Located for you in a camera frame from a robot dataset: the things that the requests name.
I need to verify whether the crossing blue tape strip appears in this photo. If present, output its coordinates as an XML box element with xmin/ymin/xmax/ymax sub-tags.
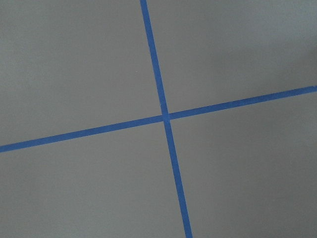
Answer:
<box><xmin>0</xmin><ymin>86</ymin><xmax>317</xmax><ymax>153</ymax></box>

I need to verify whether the long blue tape strip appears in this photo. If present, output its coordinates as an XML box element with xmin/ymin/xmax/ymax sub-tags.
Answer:
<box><xmin>140</xmin><ymin>0</ymin><xmax>193</xmax><ymax>238</ymax></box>

